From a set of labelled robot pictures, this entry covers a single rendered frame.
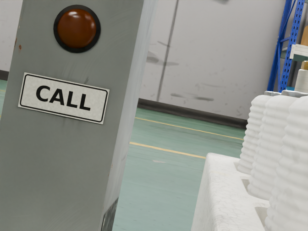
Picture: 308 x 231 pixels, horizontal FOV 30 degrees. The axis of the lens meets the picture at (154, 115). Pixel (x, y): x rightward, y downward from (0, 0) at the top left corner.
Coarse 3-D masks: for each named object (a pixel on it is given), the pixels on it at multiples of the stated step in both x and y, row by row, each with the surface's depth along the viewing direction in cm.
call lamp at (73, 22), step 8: (64, 16) 32; (72, 16) 32; (80, 16) 32; (88, 16) 32; (64, 24) 32; (72, 24) 32; (80, 24) 32; (88, 24) 32; (64, 32) 32; (72, 32) 32; (80, 32) 32; (88, 32) 32; (64, 40) 32; (72, 40) 32; (80, 40) 32; (88, 40) 32
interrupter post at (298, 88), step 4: (300, 72) 53; (304, 72) 53; (300, 76) 53; (304, 76) 53; (300, 80) 53; (304, 80) 53; (296, 84) 54; (300, 84) 53; (304, 84) 53; (296, 88) 54; (300, 88) 53; (304, 88) 53; (304, 92) 53
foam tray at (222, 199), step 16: (208, 160) 56; (224, 160) 57; (208, 176) 46; (224, 176) 45; (240, 176) 47; (208, 192) 41; (224, 192) 37; (240, 192) 39; (208, 208) 36; (224, 208) 32; (240, 208) 33; (256, 208) 36; (192, 224) 61; (208, 224) 33; (224, 224) 28; (240, 224) 29; (256, 224) 29
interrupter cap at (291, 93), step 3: (285, 90) 42; (288, 90) 41; (282, 93) 42; (285, 93) 42; (288, 93) 41; (291, 93) 41; (294, 93) 40; (297, 93) 40; (300, 93) 40; (303, 93) 40; (306, 93) 40; (291, 96) 41; (294, 96) 40; (297, 96) 40; (300, 96) 40
